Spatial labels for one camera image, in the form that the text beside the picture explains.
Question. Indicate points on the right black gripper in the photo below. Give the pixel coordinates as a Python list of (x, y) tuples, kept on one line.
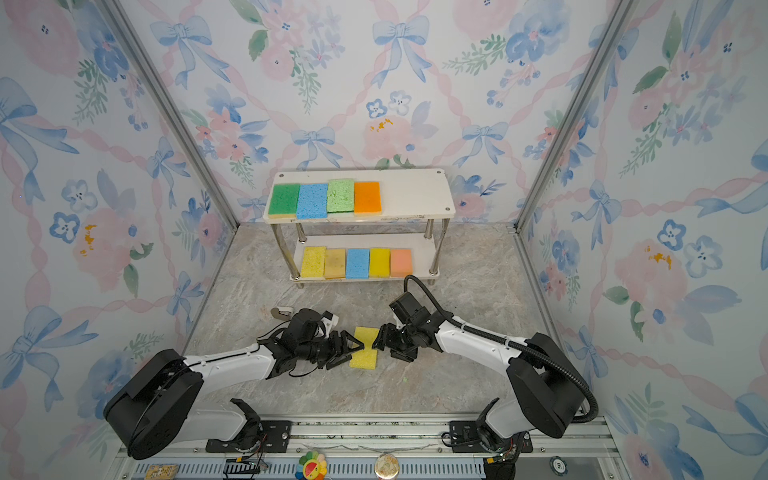
[(385, 336)]

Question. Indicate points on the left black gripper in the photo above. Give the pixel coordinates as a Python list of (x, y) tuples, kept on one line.
[(339, 350)]

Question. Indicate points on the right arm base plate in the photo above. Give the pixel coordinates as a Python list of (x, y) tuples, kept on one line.
[(467, 437)]

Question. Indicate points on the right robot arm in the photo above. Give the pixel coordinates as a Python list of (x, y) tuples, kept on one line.
[(549, 394)]

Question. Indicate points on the colourful round toy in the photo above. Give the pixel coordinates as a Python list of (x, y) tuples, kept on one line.
[(312, 466)]

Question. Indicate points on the pale yellow worn sponge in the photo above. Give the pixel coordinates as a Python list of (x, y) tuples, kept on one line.
[(335, 264)]

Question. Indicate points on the dark green sponge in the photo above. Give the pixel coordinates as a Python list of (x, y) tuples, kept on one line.
[(284, 201)]

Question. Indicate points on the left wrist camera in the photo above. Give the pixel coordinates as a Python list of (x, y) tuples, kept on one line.
[(329, 322)]

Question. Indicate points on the yellow sponge front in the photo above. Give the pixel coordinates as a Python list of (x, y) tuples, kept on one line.
[(379, 262)]

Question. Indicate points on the small grey metal piece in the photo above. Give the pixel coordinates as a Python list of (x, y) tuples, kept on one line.
[(282, 314)]

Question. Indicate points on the blue sponge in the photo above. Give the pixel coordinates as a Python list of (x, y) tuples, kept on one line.
[(357, 264), (312, 202)]

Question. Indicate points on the orange sponge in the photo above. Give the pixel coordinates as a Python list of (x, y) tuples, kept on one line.
[(367, 199)]

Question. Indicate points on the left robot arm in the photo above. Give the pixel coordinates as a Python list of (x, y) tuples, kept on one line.
[(162, 403)]

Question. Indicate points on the light green sponge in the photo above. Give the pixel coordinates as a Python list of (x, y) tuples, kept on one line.
[(340, 196)]

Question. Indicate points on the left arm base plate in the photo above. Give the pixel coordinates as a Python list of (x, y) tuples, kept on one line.
[(269, 436)]

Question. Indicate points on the white two-tier shelf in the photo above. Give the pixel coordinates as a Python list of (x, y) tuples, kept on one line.
[(360, 225)]

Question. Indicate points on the bright yellow sponge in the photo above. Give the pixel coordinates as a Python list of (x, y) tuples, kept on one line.
[(313, 263)]

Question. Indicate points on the round black white knob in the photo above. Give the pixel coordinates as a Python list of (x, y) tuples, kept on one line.
[(558, 466)]

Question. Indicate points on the salmon pink sponge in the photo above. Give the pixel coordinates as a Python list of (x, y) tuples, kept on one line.
[(401, 263)]

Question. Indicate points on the round brass disc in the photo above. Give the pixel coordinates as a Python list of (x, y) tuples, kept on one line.
[(386, 467)]

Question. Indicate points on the small patterned card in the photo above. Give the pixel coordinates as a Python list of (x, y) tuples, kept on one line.
[(161, 472)]

